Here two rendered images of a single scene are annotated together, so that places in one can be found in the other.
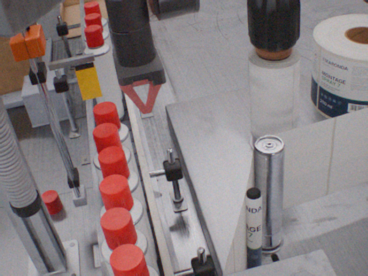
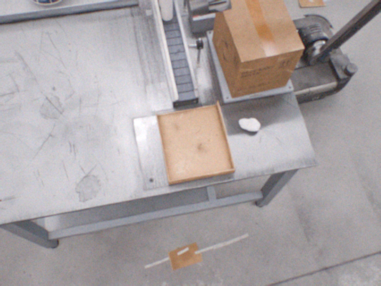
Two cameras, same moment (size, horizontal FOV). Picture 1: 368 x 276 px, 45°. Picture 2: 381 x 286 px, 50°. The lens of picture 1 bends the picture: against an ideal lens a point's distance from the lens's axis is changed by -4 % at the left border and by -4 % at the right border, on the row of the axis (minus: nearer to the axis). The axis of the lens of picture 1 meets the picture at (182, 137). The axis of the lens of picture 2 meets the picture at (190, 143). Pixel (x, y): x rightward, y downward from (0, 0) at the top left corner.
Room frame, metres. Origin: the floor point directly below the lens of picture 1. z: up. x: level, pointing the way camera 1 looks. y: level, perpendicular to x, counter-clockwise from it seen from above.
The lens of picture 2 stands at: (2.13, 0.12, 2.33)
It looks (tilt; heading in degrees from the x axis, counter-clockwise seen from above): 68 degrees down; 171
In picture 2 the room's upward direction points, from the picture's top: 5 degrees clockwise
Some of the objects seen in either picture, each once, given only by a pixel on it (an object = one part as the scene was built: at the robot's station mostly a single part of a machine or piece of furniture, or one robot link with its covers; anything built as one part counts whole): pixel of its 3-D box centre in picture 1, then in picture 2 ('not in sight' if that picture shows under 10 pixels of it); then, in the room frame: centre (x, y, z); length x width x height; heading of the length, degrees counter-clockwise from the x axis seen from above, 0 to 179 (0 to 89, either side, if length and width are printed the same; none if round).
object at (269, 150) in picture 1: (268, 198); not in sight; (0.43, -0.10, 0.97); 0.05 x 0.05 x 0.19
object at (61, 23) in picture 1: (73, 41); (194, 51); (1.16, 0.25, 0.91); 0.07 x 0.03 x 0.16; 97
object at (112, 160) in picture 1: (127, 213); not in sight; (0.43, 0.09, 0.98); 0.05 x 0.05 x 0.20
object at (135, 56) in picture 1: (134, 46); not in sight; (0.62, 0.05, 1.13); 0.10 x 0.07 x 0.07; 7
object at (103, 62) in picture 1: (103, 74); not in sight; (0.82, 0.14, 0.98); 0.05 x 0.05 x 0.20
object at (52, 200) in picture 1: (51, 202); not in sight; (0.62, 0.26, 0.85); 0.03 x 0.03 x 0.03
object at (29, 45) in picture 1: (73, 118); not in sight; (0.58, 0.16, 1.05); 0.10 x 0.04 x 0.33; 97
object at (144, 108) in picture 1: (141, 83); not in sight; (0.63, 0.05, 1.06); 0.07 x 0.07 x 0.09; 7
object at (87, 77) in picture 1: (88, 81); not in sight; (0.60, 0.12, 1.09); 0.03 x 0.01 x 0.06; 97
